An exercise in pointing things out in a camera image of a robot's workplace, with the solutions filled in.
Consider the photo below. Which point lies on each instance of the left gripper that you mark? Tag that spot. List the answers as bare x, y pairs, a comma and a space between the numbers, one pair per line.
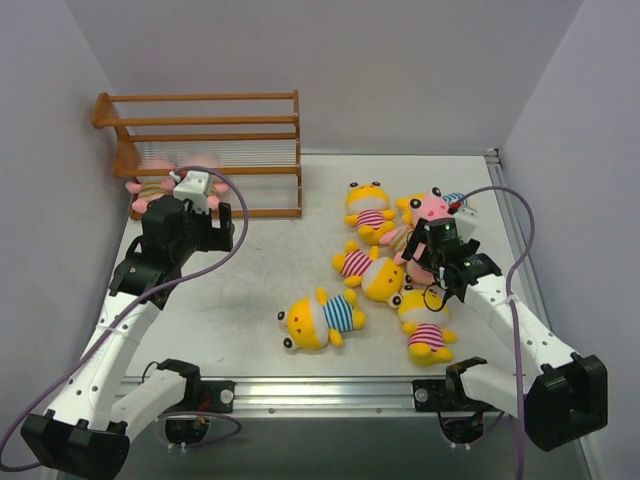
220, 228

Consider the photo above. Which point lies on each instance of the yellow plush red stripes middle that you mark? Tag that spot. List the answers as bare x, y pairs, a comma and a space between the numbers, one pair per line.
380, 278

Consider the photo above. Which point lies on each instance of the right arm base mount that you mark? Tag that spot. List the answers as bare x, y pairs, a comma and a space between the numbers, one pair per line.
430, 396

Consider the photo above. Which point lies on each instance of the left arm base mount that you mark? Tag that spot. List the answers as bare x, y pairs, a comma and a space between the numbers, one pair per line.
216, 396

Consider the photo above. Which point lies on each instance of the yellow plush under pile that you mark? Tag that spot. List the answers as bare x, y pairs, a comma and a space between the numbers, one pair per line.
404, 206

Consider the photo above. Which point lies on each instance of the yellow plush blue stripes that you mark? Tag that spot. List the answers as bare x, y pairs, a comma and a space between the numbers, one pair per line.
313, 323

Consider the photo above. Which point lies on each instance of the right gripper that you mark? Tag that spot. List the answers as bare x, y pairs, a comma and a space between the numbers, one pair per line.
414, 247

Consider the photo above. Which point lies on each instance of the pink plush blue stripes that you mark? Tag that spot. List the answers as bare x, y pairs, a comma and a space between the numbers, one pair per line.
434, 206

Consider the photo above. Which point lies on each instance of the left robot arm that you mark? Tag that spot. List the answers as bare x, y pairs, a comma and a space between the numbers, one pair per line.
87, 430

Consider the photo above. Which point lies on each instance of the yellow plush red stripes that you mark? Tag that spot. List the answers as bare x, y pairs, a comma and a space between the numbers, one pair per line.
425, 321
380, 278
368, 210

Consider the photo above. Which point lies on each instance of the aluminium front rail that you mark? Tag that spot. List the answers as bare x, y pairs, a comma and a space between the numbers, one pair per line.
317, 397

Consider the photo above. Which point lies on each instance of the yellow plush red stripes front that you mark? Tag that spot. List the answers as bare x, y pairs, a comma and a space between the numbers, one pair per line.
425, 321

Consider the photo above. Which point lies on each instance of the wooden three-tier shelf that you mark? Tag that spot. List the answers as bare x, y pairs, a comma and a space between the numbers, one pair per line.
257, 137

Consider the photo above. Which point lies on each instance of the yellow plush red stripes top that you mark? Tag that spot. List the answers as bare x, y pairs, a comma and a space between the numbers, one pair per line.
368, 210

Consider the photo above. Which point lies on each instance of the aluminium right rail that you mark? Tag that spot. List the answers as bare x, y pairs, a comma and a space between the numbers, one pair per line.
525, 282

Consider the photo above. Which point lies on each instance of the pink plush face-down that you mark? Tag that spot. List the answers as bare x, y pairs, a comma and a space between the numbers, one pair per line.
217, 186

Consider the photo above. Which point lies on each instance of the aluminium rail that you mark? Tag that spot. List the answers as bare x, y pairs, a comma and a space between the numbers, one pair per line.
317, 397
525, 282

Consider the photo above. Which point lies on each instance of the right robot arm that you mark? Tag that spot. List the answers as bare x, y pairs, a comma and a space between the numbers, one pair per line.
558, 394

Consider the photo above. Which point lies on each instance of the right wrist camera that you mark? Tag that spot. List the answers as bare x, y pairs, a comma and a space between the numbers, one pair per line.
466, 218

